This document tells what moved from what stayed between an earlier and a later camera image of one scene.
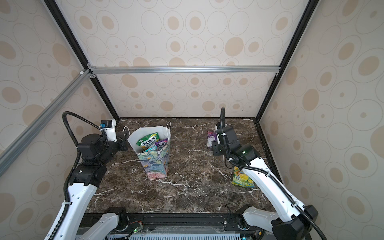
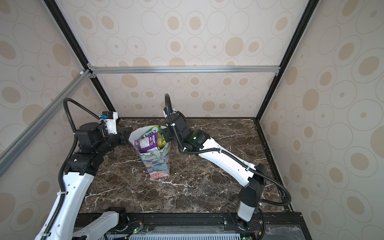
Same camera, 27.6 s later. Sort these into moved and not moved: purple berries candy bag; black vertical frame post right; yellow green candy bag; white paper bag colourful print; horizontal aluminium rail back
Moved: purple berries candy bag; yellow green candy bag
Not moved: black vertical frame post right; white paper bag colourful print; horizontal aluminium rail back
